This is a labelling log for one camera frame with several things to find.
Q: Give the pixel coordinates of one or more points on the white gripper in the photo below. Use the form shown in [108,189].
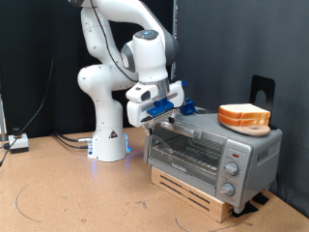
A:
[138,112]

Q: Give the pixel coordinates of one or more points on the round wooden board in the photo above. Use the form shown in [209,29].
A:
[254,130]

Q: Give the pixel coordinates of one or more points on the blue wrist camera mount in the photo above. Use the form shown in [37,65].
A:
[159,108]

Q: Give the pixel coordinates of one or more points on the black foam pad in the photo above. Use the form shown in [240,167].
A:
[261,198]
[244,209]

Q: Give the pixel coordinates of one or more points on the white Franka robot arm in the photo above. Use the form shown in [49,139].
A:
[106,129]

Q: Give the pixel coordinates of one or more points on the metal stand leg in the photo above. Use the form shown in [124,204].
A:
[2,119]

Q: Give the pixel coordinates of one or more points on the grey fabric curtain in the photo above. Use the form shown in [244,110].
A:
[225,38]

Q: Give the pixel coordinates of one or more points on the black metal bookend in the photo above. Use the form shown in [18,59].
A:
[268,85]

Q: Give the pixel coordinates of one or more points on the grey emergency stop box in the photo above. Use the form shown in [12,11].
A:
[18,141]

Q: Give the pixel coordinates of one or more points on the silver toaster oven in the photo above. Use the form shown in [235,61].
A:
[257,158]

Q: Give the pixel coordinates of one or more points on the silver oven knob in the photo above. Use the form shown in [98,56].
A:
[227,189]
[231,168]

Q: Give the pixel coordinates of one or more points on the black fabric curtain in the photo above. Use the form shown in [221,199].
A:
[25,48]

